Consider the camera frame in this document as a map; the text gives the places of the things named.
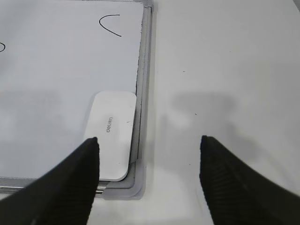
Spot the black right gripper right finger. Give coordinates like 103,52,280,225
199,135,300,225

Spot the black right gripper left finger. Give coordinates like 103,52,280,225
0,137,99,225

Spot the white whiteboard eraser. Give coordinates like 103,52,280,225
84,91,136,181

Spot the aluminium framed whiteboard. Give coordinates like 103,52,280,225
0,0,151,199

